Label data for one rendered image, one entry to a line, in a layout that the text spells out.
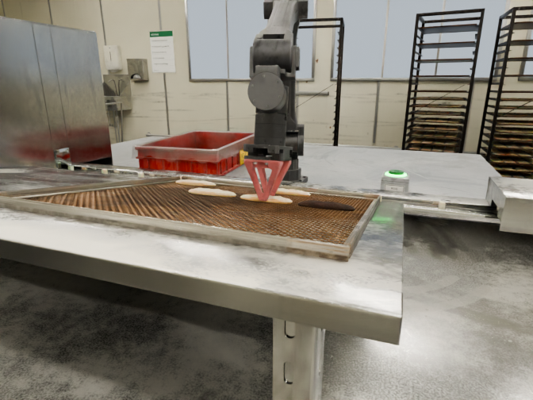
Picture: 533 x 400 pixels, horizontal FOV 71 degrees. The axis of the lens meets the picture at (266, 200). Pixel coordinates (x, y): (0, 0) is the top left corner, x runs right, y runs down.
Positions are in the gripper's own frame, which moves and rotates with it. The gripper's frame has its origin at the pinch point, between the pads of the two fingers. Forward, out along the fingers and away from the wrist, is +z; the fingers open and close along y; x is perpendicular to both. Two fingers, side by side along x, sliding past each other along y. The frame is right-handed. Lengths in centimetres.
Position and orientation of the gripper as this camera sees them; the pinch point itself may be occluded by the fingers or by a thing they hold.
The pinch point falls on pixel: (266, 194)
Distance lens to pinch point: 69.1
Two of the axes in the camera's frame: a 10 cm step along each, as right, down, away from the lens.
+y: 3.0, -1.1, 9.5
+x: -9.5, -1.0, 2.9
